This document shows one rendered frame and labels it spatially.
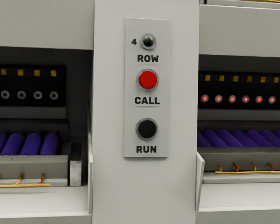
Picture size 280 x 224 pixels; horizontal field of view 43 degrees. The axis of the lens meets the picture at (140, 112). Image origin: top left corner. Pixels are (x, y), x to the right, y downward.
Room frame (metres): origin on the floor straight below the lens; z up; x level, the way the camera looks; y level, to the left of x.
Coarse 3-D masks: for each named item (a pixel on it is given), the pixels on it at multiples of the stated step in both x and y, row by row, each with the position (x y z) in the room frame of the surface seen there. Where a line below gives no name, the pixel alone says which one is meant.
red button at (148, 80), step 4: (144, 72) 0.31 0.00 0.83; (148, 72) 0.31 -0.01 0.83; (152, 72) 0.32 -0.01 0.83; (140, 76) 0.31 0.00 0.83; (144, 76) 0.31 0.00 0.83; (148, 76) 0.31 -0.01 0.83; (152, 76) 0.31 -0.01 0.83; (140, 80) 0.31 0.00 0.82; (144, 80) 0.31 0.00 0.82; (148, 80) 0.31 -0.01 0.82; (152, 80) 0.31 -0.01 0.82; (156, 80) 0.32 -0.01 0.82; (140, 84) 0.31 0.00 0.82; (144, 84) 0.31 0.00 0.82; (148, 84) 0.31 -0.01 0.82; (152, 84) 0.31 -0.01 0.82; (148, 88) 0.31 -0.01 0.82
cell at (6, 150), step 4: (12, 136) 0.42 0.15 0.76; (16, 136) 0.42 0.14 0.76; (20, 136) 0.43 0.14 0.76; (8, 140) 0.41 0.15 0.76; (12, 140) 0.41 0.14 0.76; (16, 140) 0.41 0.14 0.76; (20, 140) 0.42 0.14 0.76; (8, 144) 0.40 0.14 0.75; (12, 144) 0.40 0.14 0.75; (16, 144) 0.40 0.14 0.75; (20, 144) 0.41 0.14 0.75; (4, 148) 0.39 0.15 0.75; (8, 148) 0.39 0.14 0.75; (12, 148) 0.39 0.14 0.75; (16, 148) 0.40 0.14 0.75; (20, 148) 0.41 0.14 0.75; (4, 152) 0.38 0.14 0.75; (8, 152) 0.38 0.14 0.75; (12, 152) 0.38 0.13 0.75; (16, 152) 0.39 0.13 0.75
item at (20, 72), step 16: (0, 64) 0.46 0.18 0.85; (0, 80) 0.46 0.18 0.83; (16, 80) 0.46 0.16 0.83; (32, 80) 0.47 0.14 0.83; (48, 80) 0.47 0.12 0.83; (64, 80) 0.47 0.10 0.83; (0, 96) 0.47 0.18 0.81; (16, 96) 0.47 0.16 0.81; (32, 96) 0.47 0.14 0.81; (48, 96) 0.48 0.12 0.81; (64, 96) 0.48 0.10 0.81
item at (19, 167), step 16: (0, 160) 0.35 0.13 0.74; (16, 160) 0.35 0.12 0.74; (32, 160) 0.35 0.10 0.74; (48, 160) 0.36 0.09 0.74; (64, 160) 0.36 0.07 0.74; (0, 176) 0.35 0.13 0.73; (16, 176) 0.35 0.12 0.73; (32, 176) 0.35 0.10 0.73; (48, 176) 0.36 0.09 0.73; (64, 176) 0.36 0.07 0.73
